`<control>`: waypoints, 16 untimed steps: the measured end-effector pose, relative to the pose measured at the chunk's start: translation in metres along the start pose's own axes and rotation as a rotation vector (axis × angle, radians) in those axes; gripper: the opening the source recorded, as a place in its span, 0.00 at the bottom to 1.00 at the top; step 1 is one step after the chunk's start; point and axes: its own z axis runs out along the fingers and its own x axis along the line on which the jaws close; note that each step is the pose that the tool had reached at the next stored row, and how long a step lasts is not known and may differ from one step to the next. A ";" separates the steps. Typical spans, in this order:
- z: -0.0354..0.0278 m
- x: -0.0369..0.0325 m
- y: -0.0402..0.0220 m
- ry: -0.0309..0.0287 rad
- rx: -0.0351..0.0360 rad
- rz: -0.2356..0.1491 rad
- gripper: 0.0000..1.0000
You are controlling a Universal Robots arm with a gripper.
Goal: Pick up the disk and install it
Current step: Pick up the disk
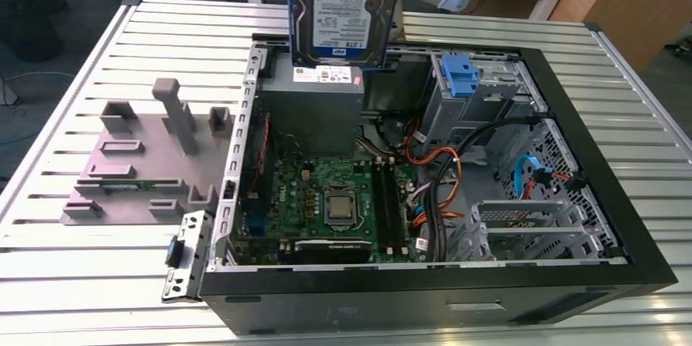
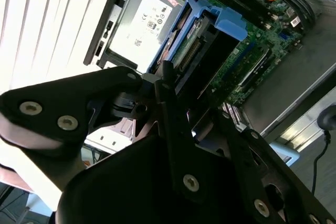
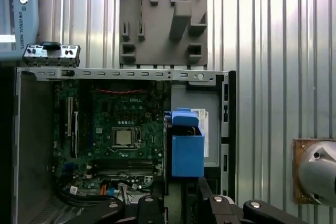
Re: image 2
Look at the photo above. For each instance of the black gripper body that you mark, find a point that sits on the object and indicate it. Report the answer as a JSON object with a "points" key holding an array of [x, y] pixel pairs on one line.
{"points": [[118, 187]]}

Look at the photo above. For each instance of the hard disk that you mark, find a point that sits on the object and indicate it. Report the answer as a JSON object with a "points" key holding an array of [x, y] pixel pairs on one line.
{"points": [[231, 27]]}

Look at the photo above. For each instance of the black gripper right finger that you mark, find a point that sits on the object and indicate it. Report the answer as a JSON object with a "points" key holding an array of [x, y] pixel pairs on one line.
{"points": [[246, 150]]}

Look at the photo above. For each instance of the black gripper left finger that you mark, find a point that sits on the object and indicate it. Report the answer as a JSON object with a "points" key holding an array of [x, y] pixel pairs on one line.
{"points": [[65, 98]]}

